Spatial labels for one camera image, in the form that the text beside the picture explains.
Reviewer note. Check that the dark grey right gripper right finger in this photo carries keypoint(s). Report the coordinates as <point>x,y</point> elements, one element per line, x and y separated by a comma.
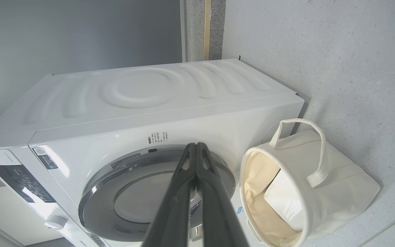
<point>221,219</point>

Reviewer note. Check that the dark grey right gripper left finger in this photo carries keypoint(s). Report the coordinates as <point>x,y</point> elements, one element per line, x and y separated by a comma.
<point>170,212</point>

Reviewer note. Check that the white front-load washing machine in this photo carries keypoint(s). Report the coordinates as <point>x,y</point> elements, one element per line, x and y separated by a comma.
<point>149,103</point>

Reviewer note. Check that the silver washing machine dial knob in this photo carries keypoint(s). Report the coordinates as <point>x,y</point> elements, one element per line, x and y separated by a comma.
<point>55,222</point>

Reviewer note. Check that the cream canvas laundry basket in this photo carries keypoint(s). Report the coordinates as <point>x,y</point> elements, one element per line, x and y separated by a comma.
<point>338,185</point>

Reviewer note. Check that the black washing machine control panel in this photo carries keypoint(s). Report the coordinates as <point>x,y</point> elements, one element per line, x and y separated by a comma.
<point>22,183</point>

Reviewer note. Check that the blue energy label sticker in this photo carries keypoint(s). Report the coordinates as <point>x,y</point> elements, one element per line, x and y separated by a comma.
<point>240,210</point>

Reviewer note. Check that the white folded pad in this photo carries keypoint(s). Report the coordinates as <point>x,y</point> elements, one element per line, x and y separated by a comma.
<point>283,202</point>

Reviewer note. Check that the QR code sticker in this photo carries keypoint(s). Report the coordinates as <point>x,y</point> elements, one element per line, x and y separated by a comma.
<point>45,158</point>

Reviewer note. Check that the brass floor strip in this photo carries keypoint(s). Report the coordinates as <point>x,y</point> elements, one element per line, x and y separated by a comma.
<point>207,27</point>

